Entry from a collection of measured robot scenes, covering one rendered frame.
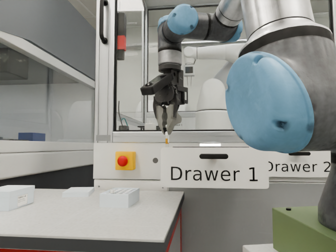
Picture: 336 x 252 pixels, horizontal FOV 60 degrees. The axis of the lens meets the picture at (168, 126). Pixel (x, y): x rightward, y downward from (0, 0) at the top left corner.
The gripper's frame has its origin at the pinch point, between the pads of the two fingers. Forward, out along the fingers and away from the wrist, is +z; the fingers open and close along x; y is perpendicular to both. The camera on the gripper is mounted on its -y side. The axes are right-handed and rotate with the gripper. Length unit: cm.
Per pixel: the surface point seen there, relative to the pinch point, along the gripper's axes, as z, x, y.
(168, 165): 10.0, -4.9, -5.2
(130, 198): 19.5, 5.3, -9.5
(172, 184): 15.2, -6.0, -4.6
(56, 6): -69, 84, 14
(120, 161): 10.7, 26.6, 7.2
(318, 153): 7, -34, 48
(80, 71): -43, 101, 43
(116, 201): 20.3, 7.5, -12.9
